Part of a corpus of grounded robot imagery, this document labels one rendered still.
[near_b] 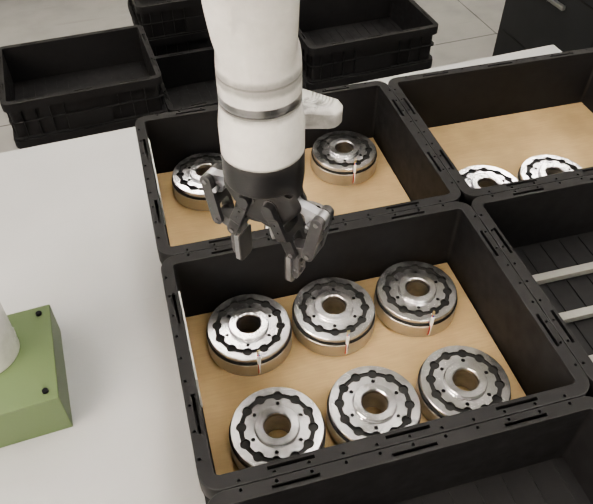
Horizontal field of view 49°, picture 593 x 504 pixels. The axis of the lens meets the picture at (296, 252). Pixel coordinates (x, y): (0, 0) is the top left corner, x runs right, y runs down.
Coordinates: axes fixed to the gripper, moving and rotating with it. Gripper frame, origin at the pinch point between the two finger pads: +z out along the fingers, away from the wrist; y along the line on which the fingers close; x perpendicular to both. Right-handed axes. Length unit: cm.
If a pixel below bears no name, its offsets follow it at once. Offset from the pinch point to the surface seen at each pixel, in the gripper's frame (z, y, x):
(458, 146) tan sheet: 17, 5, 51
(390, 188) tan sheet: 17.3, -0.2, 35.4
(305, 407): 14.3, 8.1, -6.3
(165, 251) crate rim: 7.2, -14.8, 0.1
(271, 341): 14.2, 0.3, -0.6
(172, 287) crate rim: 7.2, -10.6, -4.1
